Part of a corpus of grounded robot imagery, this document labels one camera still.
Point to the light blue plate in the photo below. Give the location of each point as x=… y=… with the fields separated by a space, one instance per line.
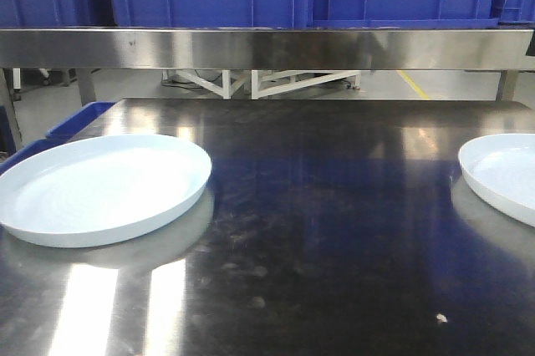
x=500 y=170
x=102 y=190

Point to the blue bin beside table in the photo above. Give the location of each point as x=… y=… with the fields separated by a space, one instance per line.
x=60 y=133

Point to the white metal frame stand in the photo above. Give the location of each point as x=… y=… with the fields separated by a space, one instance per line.
x=258 y=83

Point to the stainless steel shelf rail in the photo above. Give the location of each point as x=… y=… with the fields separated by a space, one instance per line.
x=310 y=49

